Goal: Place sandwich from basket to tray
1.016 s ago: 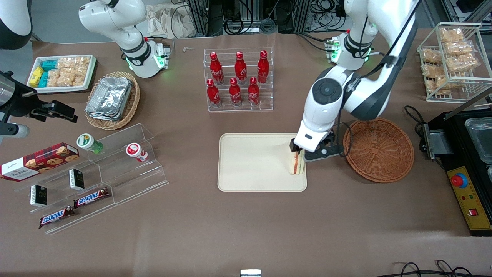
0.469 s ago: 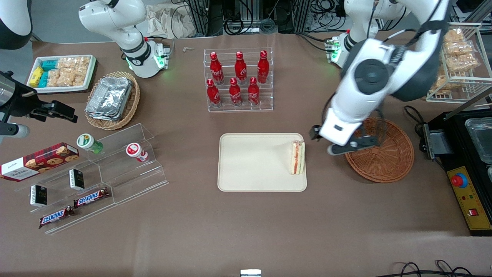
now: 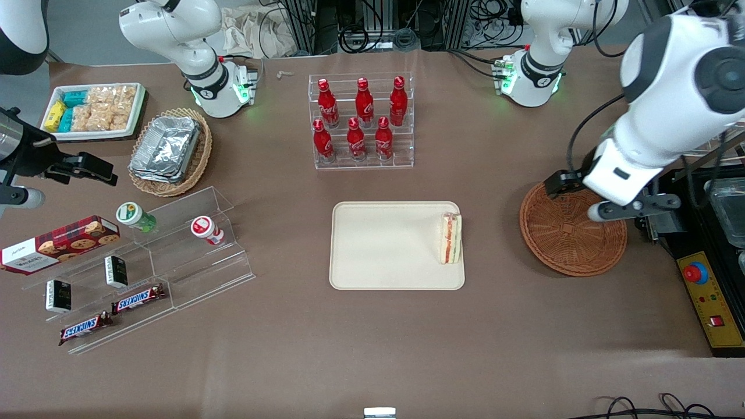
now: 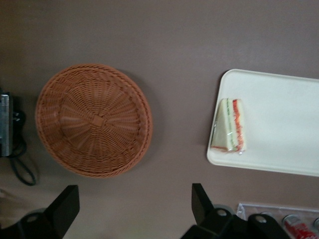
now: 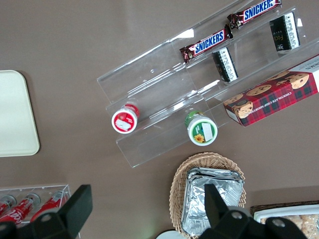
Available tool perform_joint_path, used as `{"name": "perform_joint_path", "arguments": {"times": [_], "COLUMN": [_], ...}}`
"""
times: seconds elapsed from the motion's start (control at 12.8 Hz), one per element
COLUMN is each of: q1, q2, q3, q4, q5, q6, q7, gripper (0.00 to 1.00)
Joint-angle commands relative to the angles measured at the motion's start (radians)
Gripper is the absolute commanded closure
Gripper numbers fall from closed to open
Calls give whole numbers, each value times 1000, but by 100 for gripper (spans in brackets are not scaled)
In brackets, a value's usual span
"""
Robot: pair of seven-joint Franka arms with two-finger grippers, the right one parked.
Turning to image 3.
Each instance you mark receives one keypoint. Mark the beige crumpled paper bag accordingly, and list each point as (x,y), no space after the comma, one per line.
(256,32)

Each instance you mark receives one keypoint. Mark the small black white box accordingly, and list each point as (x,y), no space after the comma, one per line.
(116,272)
(58,295)

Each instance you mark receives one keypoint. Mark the clear acrylic bottle rack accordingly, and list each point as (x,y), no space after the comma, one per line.
(372,165)

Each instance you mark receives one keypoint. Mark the silver foil tray stack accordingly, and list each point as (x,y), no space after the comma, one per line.
(166,148)

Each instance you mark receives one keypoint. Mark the brown round wicker basket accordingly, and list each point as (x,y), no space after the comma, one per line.
(570,235)

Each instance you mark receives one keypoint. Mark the yellow snack packet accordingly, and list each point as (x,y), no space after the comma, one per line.
(54,116)

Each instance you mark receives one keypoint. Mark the yellow control panel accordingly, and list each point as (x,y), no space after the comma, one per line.
(716,302)

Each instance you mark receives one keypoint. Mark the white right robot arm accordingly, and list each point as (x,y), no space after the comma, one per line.
(198,58)

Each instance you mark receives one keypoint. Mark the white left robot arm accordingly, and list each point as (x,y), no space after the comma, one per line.
(669,87)

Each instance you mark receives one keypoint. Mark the light oval wicker basket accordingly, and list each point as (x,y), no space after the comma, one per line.
(199,163)

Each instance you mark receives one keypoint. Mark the red capped drink bottle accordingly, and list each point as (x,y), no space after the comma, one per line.
(205,228)

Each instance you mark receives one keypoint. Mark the black machine housing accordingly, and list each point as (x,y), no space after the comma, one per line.
(698,238)

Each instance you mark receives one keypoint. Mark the brown Snickers bar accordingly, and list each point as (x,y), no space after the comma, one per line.
(138,298)
(84,327)

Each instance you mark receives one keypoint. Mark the teal snack packet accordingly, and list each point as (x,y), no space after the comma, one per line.
(74,98)
(66,120)

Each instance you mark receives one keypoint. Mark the red emergency stop button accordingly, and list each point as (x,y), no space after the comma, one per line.
(696,273)

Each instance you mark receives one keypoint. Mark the white rectangular snack tray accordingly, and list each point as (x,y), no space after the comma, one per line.
(87,135)

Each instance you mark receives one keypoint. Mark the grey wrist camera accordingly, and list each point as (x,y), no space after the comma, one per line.
(23,198)
(634,208)

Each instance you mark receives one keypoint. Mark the red tartan cookie box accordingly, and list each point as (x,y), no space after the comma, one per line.
(58,244)

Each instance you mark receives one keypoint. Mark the small beige scrap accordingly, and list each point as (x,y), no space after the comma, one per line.
(285,74)

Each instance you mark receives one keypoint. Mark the red cola bottle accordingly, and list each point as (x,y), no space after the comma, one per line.
(383,139)
(364,103)
(398,102)
(322,141)
(355,141)
(327,105)

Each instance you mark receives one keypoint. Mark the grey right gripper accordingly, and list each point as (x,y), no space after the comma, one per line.
(34,157)

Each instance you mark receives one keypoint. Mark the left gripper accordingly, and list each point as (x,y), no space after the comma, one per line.
(563,182)

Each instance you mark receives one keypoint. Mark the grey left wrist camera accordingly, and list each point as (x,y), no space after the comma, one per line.
(634,208)

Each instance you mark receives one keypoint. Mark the beige rectangular tray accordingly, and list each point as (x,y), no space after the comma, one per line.
(384,244)

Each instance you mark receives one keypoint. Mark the triangular sandwich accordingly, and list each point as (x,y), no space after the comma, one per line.
(449,238)

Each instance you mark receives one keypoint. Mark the clear acrylic stepped shelf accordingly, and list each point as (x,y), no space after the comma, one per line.
(195,279)

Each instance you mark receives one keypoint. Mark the clear plastic container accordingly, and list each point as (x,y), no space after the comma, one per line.
(727,209)

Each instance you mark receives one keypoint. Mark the clear bag of crackers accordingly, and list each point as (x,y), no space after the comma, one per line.
(122,116)
(110,95)
(90,118)

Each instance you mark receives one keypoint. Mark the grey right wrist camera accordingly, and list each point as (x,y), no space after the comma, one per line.
(23,198)

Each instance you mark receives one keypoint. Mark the aluminium frame post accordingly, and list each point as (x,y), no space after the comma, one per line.
(300,26)

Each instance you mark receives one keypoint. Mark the green capped drink bottle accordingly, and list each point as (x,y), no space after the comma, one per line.
(132,216)

